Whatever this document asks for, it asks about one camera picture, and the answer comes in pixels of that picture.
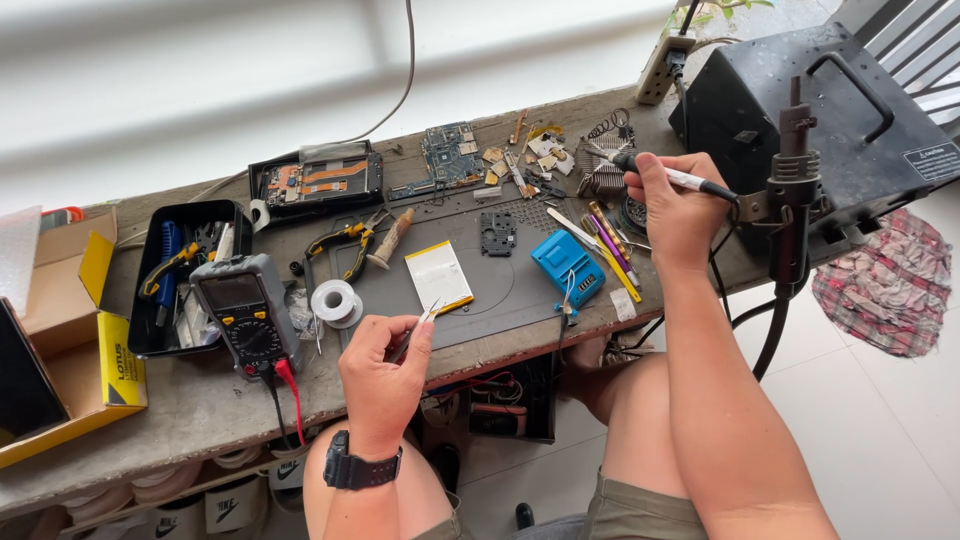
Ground metal heat sink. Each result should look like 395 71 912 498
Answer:
575 132 639 201

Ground grey digital multimeter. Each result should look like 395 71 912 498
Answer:
189 253 303 383

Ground metal window grille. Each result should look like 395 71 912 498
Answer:
846 0 960 145

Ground black soldering station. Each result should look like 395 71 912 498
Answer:
668 21 960 265

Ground solder wire spool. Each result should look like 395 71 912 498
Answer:
310 279 365 330

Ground blue clip with wires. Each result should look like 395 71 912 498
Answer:
553 270 584 333

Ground checkered rag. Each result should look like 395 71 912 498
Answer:
810 207 954 359

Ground person's right leg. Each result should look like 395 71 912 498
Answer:
561 336 693 502

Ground black tray of tools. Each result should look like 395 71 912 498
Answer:
126 198 255 360

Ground yellow and black pliers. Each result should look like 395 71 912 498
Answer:
303 206 396 285

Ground black hot air gun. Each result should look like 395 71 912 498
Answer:
763 75 827 303

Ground white paper label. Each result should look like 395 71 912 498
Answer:
608 286 639 324

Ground blue plastic device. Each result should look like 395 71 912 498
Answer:
530 229 607 310

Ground row of shoes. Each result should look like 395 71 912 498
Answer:
58 431 310 540

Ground purple pry tool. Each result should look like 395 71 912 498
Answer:
588 213 636 277

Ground white power strip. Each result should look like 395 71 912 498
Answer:
634 28 698 107

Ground green plant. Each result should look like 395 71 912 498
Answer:
666 0 777 33

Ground black hot air hose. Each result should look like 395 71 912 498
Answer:
730 276 813 384

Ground person's right hand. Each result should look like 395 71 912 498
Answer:
624 152 741 272

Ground grey wall cable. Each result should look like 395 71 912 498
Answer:
112 0 418 250

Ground blue circuit board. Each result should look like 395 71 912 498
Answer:
387 120 487 203

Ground black box of wires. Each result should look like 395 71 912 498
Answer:
418 352 561 445

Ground yellow cardboard box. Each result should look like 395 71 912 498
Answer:
0 204 150 471

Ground white battery with yellow edge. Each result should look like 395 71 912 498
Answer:
404 240 476 317

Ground flat metal spudger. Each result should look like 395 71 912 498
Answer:
546 207 606 256

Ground person's left leg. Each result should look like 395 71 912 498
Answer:
303 418 457 540

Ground black soldering iron cable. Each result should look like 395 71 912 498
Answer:
707 201 742 325

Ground black probe lead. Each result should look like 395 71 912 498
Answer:
257 366 291 451

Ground coiled metal spring wire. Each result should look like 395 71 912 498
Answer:
584 108 636 145

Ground red probe lead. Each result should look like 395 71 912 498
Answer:
273 358 309 448

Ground pile of small metal parts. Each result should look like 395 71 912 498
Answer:
474 109 579 205

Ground black wristwatch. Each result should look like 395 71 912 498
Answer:
323 429 404 492

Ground round black tin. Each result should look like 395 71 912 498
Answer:
618 195 651 238

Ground person's leg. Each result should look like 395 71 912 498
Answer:
561 336 693 502
303 418 457 540

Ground olive shorts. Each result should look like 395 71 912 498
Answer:
411 468 711 540

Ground metal tweezers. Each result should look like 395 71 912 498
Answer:
386 297 444 366

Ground grey silicone work mat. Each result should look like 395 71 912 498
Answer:
328 191 595 354

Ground black and white soldering iron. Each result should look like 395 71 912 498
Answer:
584 145 741 204

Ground bubble wrap sheet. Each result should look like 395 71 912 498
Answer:
0 205 43 318

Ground wooden handled tool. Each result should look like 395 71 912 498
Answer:
366 207 417 272

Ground person's left hand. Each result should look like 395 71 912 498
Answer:
337 313 437 452

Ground opened black phone chassis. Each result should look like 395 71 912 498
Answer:
247 140 386 227

